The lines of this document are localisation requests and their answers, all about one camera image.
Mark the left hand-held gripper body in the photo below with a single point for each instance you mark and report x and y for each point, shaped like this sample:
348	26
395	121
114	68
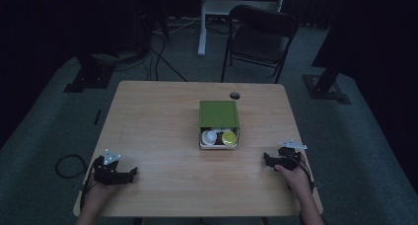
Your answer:
106	174

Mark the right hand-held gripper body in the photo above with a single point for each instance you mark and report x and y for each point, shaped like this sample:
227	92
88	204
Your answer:
289	157

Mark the person's left hand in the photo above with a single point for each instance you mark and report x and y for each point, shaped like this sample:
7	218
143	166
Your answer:
98	193

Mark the person's right hand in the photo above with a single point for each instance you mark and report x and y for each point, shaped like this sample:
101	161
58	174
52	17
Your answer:
295	180

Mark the yellow lidded jar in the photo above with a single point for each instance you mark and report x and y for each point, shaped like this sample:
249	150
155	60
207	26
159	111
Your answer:
229	138

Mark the white open box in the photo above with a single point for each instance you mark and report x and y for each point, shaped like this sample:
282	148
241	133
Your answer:
219	146

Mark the small black bar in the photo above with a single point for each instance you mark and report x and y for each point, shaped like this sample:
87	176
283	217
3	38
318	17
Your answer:
97	117

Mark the white cup in box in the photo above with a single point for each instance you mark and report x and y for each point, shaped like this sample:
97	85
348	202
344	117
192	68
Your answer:
209	137

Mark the green box lid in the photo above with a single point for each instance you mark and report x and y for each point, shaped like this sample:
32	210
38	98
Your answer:
219	113

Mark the black stand base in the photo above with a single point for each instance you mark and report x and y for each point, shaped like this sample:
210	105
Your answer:
90	75
325	87

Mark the black folding chair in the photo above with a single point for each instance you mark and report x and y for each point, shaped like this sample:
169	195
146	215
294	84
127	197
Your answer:
259	37

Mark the white desk frame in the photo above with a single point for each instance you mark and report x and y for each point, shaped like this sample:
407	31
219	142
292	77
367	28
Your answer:
210	11

